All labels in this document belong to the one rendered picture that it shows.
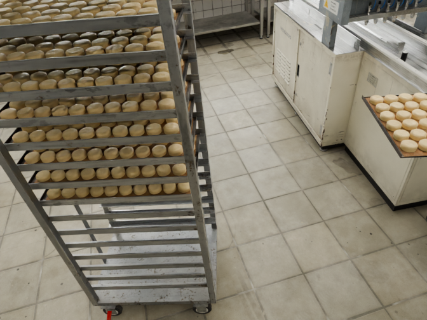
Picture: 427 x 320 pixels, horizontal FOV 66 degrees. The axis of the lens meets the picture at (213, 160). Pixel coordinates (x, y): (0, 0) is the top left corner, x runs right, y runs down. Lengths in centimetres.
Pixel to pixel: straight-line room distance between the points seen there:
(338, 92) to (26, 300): 237
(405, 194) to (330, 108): 76
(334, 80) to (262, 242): 119
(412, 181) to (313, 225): 64
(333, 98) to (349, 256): 108
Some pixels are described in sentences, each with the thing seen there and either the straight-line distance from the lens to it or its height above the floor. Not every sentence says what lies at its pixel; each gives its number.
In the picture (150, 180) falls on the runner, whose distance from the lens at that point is 118.
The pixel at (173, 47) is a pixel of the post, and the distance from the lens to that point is 87.
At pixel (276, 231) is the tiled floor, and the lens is 221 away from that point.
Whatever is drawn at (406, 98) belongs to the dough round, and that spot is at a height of 102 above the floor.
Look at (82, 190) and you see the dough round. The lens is 137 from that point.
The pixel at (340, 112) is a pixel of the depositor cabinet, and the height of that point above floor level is 38.
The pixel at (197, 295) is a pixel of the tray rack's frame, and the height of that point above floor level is 15.
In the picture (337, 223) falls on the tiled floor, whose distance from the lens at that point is 231.
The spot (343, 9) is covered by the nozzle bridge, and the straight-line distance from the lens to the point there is 226.
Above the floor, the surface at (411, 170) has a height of 39.
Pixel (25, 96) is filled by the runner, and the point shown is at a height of 132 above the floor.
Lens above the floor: 175
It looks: 40 degrees down
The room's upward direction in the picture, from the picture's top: 6 degrees counter-clockwise
